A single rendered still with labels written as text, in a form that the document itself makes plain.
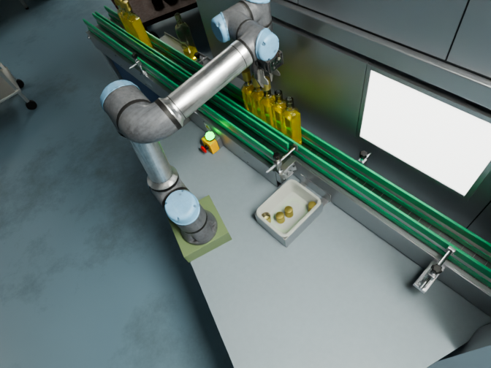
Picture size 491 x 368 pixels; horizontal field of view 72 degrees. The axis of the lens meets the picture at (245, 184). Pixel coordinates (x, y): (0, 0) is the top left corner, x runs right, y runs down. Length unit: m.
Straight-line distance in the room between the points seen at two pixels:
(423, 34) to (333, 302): 0.89
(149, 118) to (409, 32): 0.71
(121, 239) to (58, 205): 0.69
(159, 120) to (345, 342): 0.93
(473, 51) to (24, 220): 2.97
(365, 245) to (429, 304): 0.28
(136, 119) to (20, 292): 2.11
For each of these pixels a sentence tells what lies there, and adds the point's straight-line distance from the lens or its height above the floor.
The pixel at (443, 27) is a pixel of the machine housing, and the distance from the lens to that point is 1.00.
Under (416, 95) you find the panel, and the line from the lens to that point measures 1.10.
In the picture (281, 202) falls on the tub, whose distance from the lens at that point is 1.45.
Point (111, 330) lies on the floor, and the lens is 2.38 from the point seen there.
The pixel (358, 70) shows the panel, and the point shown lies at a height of 1.28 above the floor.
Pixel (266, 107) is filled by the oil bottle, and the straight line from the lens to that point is 1.38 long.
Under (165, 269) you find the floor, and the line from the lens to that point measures 2.33.
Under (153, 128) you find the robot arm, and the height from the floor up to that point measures 1.43.
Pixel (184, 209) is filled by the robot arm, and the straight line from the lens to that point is 1.20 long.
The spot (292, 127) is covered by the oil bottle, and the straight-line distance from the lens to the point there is 1.35.
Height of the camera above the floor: 2.03
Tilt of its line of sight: 56 degrees down
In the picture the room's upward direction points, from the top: 18 degrees counter-clockwise
